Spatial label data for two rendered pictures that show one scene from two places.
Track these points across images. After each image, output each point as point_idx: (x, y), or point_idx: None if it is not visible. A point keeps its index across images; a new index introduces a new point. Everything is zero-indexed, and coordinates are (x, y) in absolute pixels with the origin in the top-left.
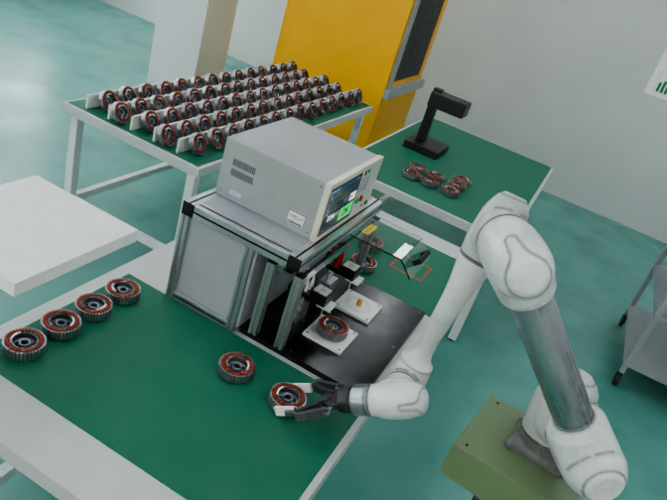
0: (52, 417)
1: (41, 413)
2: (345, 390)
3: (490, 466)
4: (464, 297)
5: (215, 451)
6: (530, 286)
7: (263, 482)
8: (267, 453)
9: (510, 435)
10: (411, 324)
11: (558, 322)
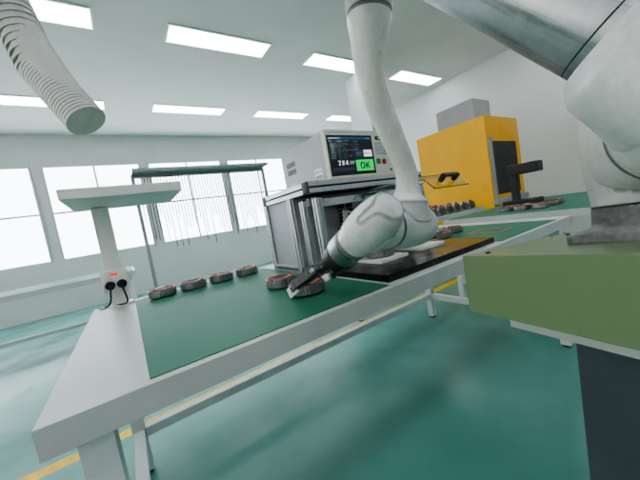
0: (131, 315)
1: (129, 314)
2: None
3: (527, 254)
4: (366, 54)
5: (210, 319)
6: None
7: (225, 332)
8: (253, 316)
9: None
10: (472, 243)
11: None
